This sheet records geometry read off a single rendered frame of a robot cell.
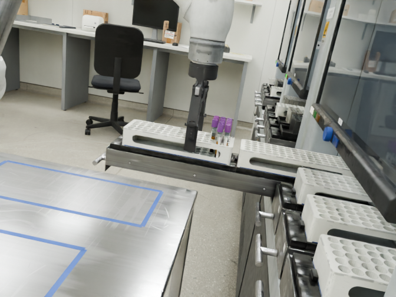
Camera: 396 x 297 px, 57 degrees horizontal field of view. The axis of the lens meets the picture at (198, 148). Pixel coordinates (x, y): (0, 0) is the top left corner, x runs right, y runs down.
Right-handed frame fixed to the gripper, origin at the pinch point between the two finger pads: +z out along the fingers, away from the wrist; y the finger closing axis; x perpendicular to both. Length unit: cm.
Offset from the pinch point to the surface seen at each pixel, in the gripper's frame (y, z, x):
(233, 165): 5.1, 4.1, 12.1
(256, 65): -350, 6, 21
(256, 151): 3.1, -0.4, 17.2
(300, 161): 5.2, -0.4, 28.4
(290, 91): -93, -4, 35
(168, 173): 6.8, 9.0, -4.6
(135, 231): 44.3, 3.8, -2.1
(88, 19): -309, -18, -172
